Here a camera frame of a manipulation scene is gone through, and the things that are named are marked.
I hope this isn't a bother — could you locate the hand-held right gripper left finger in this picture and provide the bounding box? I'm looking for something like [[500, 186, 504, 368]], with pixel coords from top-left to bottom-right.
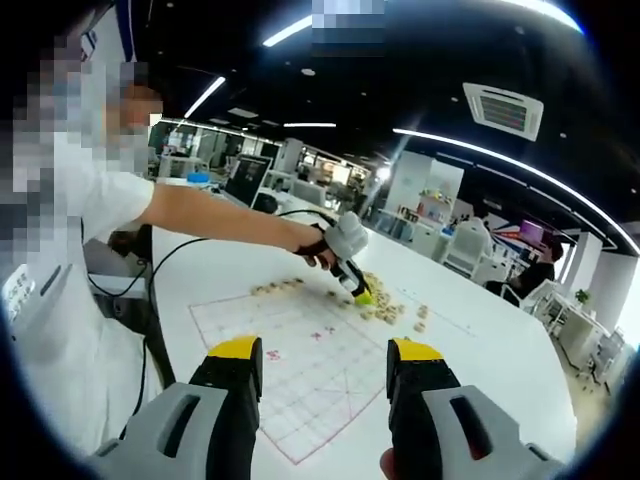
[[87, 335, 264, 480]]

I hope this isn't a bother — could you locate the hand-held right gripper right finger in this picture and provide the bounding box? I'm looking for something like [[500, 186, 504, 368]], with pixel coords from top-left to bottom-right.
[[385, 337, 565, 480]]

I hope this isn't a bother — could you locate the pile of chess pieces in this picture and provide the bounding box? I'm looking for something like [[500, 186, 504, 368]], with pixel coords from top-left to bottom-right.
[[324, 268, 432, 335]]

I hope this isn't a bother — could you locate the white paper chessboard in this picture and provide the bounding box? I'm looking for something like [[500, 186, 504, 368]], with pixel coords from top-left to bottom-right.
[[188, 285, 401, 462]]

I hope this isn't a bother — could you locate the person's left hand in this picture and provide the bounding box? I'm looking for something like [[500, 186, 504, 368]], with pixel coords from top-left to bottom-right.
[[292, 222, 342, 274]]

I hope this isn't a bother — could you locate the person's right hand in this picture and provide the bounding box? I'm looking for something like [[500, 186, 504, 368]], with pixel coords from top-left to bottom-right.
[[378, 447, 403, 480]]

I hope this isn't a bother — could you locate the shelf of colourful items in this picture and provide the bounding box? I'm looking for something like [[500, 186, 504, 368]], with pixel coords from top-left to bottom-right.
[[413, 185, 460, 222]]

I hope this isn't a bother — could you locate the white gaming chair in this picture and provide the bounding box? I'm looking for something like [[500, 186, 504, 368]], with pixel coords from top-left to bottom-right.
[[442, 219, 495, 280]]

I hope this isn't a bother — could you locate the open laptop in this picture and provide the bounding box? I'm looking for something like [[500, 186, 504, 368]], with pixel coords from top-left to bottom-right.
[[222, 153, 275, 210]]

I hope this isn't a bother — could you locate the thin ceiling light strip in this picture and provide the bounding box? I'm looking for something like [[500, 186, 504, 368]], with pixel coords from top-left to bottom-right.
[[392, 127, 632, 251]]

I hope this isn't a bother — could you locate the person in white shirt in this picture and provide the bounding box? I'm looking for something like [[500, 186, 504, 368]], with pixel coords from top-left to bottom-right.
[[0, 114, 169, 454]]

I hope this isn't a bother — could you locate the ceiling air conditioner vent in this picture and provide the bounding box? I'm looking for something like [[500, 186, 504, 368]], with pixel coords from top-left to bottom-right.
[[462, 82, 545, 142]]

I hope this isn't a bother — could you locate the wide ceiling light strip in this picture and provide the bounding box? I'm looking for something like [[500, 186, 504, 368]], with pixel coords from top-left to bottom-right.
[[262, 0, 587, 49]]

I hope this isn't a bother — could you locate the grey chest device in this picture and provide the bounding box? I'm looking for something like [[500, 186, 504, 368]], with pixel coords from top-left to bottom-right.
[[0, 259, 76, 331]]

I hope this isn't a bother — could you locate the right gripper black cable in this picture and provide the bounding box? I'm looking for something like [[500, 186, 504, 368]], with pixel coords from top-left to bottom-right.
[[117, 339, 151, 441]]

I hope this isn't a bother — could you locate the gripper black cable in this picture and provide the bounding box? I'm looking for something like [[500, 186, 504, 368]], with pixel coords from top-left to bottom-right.
[[117, 339, 151, 441], [147, 207, 346, 321]]

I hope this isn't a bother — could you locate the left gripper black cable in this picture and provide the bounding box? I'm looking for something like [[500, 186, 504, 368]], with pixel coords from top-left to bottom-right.
[[147, 207, 346, 321]]

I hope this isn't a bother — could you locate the purple wall screen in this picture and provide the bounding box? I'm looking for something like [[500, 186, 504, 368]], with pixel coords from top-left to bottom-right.
[[519, 219, 547, 242]]

